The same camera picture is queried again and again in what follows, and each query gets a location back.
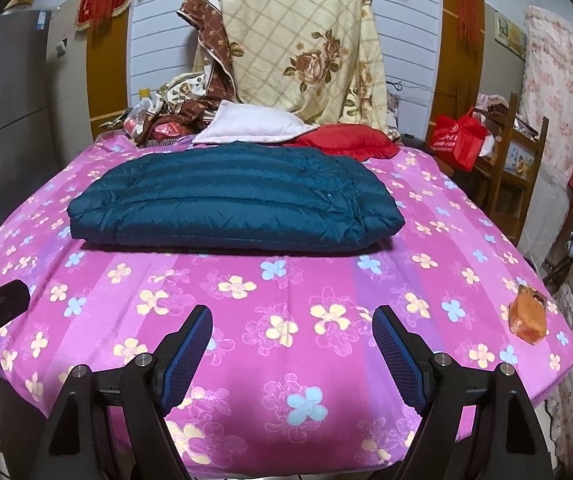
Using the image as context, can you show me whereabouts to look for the teal puffer jacket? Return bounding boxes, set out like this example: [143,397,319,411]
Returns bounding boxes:
[66,141,406,253]

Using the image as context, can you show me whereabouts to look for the white pillow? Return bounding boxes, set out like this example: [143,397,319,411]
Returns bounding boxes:
[192,100,320,145]

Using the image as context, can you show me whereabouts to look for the pink floral hanging quilt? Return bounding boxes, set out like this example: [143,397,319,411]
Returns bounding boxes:
[521,4,573,173]

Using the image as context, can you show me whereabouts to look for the small wall picture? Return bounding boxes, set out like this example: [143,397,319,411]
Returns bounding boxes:
[493,9,528,60]

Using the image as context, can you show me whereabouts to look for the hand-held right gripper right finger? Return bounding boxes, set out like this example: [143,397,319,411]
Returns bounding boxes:
[371,305,555,480]

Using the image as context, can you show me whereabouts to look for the orange snack packet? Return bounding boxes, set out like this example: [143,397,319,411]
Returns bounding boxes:
[508,283,549,346]

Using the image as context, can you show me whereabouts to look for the red pillow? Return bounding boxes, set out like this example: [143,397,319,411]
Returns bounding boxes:
[284,124,401,162]

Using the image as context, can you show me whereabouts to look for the cream plaid floral quilt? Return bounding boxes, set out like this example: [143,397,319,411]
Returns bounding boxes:
[179,0,402,143]

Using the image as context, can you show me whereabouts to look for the floral satin cloth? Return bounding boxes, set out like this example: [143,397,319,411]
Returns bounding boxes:
[152,72,223,128]

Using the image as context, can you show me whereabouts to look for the grey refrigerator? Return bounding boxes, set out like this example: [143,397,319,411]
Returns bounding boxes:
[0,6,93,203]

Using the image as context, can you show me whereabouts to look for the clear plastic bag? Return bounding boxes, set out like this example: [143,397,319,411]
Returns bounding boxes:
[125,96,159,132]

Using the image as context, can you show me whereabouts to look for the wooden chair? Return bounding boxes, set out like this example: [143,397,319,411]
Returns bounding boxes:
[465,91,550,247]

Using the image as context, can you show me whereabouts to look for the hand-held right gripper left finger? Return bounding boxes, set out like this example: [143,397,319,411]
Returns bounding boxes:
[31,304,214,480]

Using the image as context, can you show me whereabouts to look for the pink floral bed sheet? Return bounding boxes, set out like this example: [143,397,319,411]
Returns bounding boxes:
[0,132,573,480]

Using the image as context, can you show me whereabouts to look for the red shiny packet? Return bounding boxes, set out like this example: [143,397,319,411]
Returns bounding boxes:
[150,121,183,142]

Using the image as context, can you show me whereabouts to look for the red knot wall ornament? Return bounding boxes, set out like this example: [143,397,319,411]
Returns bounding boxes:
[453,0,493,50]

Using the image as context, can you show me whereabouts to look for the red plastic bag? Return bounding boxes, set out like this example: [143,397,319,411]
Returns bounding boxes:
[427,106,490,172]

